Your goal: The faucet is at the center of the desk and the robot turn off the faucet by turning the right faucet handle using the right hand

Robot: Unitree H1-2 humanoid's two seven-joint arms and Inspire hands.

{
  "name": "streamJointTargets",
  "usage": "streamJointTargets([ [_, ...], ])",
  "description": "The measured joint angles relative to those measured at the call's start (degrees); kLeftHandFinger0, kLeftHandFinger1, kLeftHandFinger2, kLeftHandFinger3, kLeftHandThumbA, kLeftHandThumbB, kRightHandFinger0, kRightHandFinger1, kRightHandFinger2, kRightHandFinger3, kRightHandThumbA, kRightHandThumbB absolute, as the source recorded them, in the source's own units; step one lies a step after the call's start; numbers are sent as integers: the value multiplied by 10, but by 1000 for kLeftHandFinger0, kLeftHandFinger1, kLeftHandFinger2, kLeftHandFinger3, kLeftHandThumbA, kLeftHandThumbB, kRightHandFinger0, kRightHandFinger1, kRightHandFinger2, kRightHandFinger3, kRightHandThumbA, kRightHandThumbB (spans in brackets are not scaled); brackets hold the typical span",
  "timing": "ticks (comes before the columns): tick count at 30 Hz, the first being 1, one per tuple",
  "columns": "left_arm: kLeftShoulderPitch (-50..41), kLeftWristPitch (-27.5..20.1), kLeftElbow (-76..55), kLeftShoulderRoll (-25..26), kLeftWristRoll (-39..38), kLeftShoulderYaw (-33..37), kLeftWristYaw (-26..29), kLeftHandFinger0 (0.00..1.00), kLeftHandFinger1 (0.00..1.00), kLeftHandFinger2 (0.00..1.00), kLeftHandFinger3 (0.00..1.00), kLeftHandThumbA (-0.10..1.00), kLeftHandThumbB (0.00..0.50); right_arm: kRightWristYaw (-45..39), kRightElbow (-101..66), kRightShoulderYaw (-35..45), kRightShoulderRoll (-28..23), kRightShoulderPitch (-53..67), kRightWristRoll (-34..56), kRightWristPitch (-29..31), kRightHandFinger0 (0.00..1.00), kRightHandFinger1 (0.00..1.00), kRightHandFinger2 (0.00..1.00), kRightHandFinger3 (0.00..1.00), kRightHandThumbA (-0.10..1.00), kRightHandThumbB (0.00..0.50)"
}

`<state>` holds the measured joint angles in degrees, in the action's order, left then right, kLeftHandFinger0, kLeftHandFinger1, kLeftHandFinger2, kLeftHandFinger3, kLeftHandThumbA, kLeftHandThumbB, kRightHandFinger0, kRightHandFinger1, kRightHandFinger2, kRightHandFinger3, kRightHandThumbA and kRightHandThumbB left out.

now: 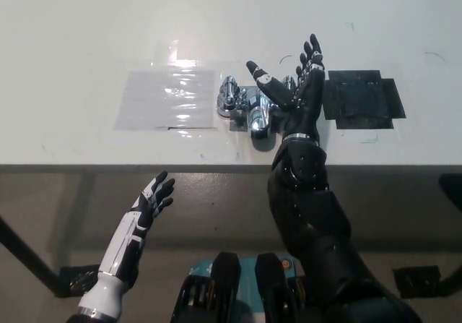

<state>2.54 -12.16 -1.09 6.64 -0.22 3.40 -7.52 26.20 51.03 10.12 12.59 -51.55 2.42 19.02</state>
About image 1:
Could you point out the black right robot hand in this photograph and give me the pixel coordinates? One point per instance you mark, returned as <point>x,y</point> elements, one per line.
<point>305,110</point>

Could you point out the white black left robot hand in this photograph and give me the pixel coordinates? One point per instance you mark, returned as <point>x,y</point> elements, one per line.
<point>139,225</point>

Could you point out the chrome faucet body with spout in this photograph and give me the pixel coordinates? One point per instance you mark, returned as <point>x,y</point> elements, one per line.
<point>258,115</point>

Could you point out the black tape patch on desk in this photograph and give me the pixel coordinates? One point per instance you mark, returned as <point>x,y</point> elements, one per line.
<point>364,100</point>

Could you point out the black floor tape patch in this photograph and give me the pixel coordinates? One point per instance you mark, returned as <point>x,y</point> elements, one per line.
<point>81,279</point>
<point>417,281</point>

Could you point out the black slanted table leg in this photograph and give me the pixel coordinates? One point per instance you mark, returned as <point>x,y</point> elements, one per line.
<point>29,258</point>

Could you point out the grey glossy plastic sheet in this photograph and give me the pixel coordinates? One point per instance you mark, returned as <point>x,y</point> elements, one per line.
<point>162,99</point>

